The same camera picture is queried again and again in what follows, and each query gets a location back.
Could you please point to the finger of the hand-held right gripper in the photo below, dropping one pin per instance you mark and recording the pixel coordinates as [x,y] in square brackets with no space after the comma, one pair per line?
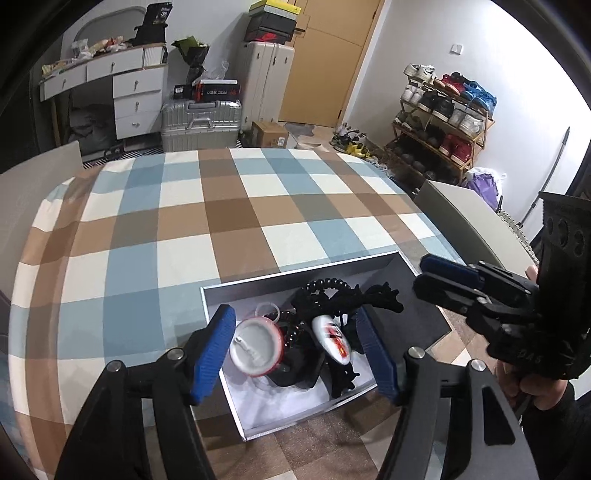
[443,293]
[450,267]

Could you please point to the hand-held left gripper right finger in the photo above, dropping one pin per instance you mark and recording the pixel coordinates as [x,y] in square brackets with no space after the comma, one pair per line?
[376,357]

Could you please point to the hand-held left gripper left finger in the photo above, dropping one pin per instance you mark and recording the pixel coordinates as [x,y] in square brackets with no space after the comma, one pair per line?
[212,357]

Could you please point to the red white round cup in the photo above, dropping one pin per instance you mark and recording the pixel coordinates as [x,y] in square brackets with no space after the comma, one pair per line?
[256,346]

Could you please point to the small black hair claw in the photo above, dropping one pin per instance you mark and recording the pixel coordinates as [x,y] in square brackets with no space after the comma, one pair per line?
[381,297]

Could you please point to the black hair accessory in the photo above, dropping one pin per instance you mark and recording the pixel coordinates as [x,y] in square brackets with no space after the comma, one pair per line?
[298,367]

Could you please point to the grey cardboard box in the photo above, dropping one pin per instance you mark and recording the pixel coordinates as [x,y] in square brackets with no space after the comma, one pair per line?
[277,410]

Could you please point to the person's right forearm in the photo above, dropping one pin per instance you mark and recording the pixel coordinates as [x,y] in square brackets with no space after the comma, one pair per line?
[563,438]

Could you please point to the person's right hand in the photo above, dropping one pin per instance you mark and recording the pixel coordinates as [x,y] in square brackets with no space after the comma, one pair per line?
[535,392]

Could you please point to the grey bed board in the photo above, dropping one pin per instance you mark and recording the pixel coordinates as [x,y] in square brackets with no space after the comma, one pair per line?
[32,184]
[475,221]

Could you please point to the purple bag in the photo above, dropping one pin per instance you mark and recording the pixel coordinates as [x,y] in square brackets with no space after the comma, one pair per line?
[482,184]

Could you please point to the dark pole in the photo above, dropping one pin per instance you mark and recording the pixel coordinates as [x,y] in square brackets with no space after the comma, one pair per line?
[551,170]

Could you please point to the wooden shoe rack with shoes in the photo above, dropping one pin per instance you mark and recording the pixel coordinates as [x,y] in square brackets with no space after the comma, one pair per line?
[443,124]

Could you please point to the checkered blanket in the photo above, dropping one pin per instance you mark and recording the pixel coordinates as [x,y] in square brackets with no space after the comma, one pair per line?
[184,217]

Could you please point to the shoes on floor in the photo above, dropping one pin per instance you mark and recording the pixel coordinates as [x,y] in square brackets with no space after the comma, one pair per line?
[348,141]

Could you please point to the brown cardboard box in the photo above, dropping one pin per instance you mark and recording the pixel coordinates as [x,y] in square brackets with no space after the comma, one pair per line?
[270,134]

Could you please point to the silver suitcase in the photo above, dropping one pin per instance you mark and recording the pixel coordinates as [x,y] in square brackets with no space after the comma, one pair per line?
[201,124]

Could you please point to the wooden door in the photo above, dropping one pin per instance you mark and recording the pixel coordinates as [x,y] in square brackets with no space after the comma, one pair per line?
[332,60]

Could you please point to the white upright suitcase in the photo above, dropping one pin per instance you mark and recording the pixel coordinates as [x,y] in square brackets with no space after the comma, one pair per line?
[265,87]

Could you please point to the grey cloth under desk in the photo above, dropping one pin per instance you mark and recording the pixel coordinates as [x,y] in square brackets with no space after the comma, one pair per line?
[90,124]

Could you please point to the black red box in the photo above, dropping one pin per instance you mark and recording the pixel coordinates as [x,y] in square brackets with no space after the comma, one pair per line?
[217,90]

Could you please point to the white desk with drawers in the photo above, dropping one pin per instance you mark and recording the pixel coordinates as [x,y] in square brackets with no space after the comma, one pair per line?
[124,87]

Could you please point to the dark flower bouquet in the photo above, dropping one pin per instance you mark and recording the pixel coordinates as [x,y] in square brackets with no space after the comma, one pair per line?
[191,55]

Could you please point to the stack of shoe boxes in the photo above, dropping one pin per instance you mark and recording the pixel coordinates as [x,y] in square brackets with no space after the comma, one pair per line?
[272,21]

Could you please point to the black box on desk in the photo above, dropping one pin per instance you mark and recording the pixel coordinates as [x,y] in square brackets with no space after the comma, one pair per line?
[154,23]

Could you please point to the arched mirror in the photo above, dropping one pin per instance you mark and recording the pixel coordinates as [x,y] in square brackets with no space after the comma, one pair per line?
[101,23]

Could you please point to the white light switch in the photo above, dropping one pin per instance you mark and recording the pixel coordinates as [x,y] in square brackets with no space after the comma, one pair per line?
[456,48]

